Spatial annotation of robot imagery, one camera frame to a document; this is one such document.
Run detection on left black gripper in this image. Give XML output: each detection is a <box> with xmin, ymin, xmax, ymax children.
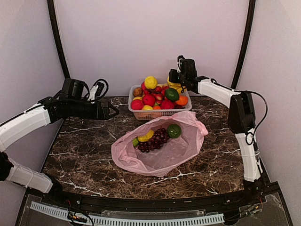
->
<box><xmin>69</xmin><ymin>99</ymin><xmax>119</xmax><ymax>120</ymax></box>

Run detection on yellow fruit from bag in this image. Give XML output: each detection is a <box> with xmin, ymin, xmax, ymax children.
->
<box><xmin>167</xmin><ymin>76</ymin><xmax>185</xmax><ymax>95</ymax></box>

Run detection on dark purple grape bunch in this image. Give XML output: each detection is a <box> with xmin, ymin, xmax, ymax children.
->
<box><xmin>135</xmin><ymin>128</ymin><xmax>170</xmax><ymax>153</ymax></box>

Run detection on pink plastic bag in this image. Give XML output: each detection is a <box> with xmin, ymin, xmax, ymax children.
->
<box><xmin>111</xmin><ymin>111</ymin><xmax>208</xmax><ymax>177</ymax></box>

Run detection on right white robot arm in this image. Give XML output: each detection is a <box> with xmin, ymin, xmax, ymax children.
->
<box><xmin>168</xmin><ymin>69</ymin><xmax>263</xmax><ymax>183</ymax></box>

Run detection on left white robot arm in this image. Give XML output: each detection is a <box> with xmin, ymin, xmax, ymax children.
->
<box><xmin>0</xmin><ymin>97</ymin><xmax>119</xmax><ymax>205</ymax></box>

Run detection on pink fruit front left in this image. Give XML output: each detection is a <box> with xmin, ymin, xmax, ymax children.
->
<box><xmin>131</xmin><ymin>99</ymin><xmax>144</xmax><ymax>110</ymax></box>

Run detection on pink fruit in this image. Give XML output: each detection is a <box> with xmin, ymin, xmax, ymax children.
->
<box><xmin>131</xmin><ymin>99</ymin><xmax>144</xmax><ymax>110</ymax></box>
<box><xmin>141</xmin><ymin>82</ymin><xmax>146</xmax><ymax>90</ymax></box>

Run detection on red fruit front right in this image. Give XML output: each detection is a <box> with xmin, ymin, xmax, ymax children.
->
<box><xmin>160</xmin><ymin>100</ymin><xmax>174</xmax><ymax>110</ymax></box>

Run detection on small green stem fruit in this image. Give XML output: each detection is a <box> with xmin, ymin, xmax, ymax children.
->
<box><xmin>132</xmin><ymin>138</ymin><xmax>139</xmax><ymax>147</ymax></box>

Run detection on pink fruit back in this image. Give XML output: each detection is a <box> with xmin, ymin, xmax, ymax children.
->
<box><xmin>141</xmin><ymin>82</ymin><xmax>146</xmax><ymax>90</ymax></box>

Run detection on green bag fruit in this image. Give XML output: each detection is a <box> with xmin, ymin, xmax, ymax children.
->
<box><xmin>167</xmin><ymin>124</ymin><xmax>182</xmax><ymax>139</ymax></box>

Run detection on green lime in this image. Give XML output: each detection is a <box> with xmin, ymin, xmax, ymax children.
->
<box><xmin>165</xmin><ymin>88</ymin><xmax>179</xmax><ymax>102</ymax></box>

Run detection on white plastic basket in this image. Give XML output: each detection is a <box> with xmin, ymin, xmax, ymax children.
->
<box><xmin>128</xmin><ymin>85</ymin><xmax>192</xmax><ymax>120</ymax></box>

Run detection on small yellow lemon front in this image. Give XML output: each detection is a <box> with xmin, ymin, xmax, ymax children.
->
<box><xmin>142</xmin><ymin>105</ymin><xmax>154</xmax><ymax>111</ymax></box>

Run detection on red apple centre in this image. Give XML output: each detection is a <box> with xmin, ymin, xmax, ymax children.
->
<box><xmin>142</xmin><ymin>94</ymin><xmax>156</xmax><ymax>107</ymax></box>

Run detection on large yellow lemon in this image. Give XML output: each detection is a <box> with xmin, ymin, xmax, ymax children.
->
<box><xmin>144</xmin><ymin>76</ymin><xmax>158</xmax><ymax>89</ymax></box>

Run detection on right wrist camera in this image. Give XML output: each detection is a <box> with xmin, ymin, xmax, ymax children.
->
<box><xmin>177</xmin><ymin>55</ymin><xmax>197</xmax><ymax>78</ymax></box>

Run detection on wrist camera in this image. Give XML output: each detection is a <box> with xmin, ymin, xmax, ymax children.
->
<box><xmin>87</xmin><ymin>79</ymin><xmax>109</xmax><ymax>102</ymax></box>
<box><xmin>177</xmin><ymin>55</ymin><xmax>197</xmax><ymax>78</ymax></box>

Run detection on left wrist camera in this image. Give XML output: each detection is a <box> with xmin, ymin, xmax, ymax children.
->
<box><xmin>87</xmin><ymin>79</ymin><xmax>109</xmax><ymax>102</ymax></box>

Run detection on right black frame post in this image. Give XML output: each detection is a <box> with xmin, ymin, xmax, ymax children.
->
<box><xmin>231</xmin><ymin>0</ymin><xmax>256</xmax><ymax>89</ymax></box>

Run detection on black frame post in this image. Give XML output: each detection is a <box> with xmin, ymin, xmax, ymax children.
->
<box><xmin>47</xmin><ymin>0</ymin><xmax>70</xmax><ymax>78</ymax></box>
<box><xmin>231</xmin><ymin>0</ymin><xmax>256</xmax><ymax>89</ymax></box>

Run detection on left black frame post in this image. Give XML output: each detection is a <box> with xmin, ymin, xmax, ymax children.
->
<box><xmin>47</xmin><ymin>0</ymin><xmax>70</xmax><ymax>78</ymax></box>

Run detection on black front rail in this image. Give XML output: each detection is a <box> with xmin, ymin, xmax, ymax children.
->
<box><xmin>36</xmin><ymin>182</ymin><xmax>282</xmax><ymax>213</ymax></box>

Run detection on white cable duct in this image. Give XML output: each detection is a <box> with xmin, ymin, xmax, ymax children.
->
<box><xmin>30</xmin><ymin>202</ymin><xmax>225</xmax><ymax>226</ymax></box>

